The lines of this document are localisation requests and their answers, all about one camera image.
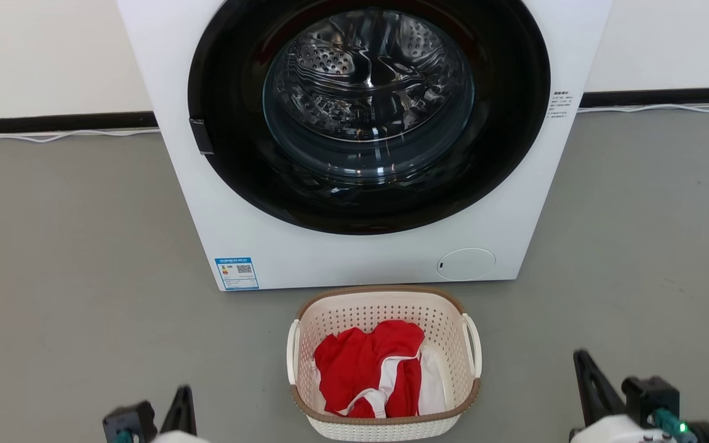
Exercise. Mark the black round washer door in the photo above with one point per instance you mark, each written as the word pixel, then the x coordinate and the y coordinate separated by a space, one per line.
pixel 225 154

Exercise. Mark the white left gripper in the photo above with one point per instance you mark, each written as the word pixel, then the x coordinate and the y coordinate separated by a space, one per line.
pixel 179 438

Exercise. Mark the blue energy label sticker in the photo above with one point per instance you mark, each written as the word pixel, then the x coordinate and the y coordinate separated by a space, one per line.
pixel 237 274

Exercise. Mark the white cloth garment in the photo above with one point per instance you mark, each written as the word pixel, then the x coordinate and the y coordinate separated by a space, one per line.
pixel 433 384

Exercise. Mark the cream perforated laundry basket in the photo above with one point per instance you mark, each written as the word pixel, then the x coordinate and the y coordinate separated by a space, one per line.
pixel 379 306

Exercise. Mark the round white filter cover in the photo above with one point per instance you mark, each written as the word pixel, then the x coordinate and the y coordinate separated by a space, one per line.
pixel 466 264

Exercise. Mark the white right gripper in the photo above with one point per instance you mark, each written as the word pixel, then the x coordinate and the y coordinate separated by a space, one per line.
pixel 619 432

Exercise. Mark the small text sticker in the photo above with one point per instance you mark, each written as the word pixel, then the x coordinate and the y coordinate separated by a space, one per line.
pixel 562 104

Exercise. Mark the white front-load washing machine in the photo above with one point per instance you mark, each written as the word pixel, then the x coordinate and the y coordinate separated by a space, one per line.
pixel 170 123

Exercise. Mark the red garment with white trim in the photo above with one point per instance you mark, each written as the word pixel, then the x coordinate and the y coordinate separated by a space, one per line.
pixel 354 363

